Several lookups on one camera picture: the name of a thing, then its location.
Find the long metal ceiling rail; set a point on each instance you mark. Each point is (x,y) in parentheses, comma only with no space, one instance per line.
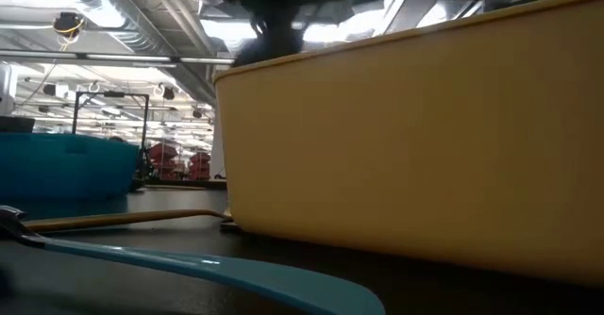
(127,58)

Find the black background rig frame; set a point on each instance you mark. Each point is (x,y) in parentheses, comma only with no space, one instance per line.
(113,94)

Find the teal plastic bin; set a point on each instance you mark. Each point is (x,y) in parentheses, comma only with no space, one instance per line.
(61,164)

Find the red storage rack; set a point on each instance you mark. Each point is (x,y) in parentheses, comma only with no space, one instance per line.
(200,164)
(162,154)

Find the black ceiling spotlight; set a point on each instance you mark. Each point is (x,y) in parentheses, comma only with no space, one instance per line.
(169,93)
(197,113)

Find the silver ventilation duct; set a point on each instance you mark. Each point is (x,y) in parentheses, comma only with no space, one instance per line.
(141,37)

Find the yellow plastic bin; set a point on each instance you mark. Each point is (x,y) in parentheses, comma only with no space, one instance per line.
(401,140)

